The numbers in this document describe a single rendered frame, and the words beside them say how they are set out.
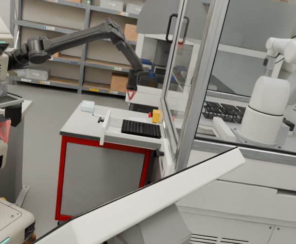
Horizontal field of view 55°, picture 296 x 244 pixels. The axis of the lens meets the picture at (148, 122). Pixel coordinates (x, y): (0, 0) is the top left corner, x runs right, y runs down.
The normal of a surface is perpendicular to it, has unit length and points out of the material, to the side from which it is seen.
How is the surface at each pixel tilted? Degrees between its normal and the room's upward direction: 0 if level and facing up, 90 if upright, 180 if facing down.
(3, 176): 90
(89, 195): 90
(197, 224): 90
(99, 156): 90
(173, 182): 40
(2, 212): 0
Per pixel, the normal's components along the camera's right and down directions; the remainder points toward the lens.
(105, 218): 0.60, -0.48
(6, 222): 0.18, -0.93
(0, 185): 0.13, 0.35
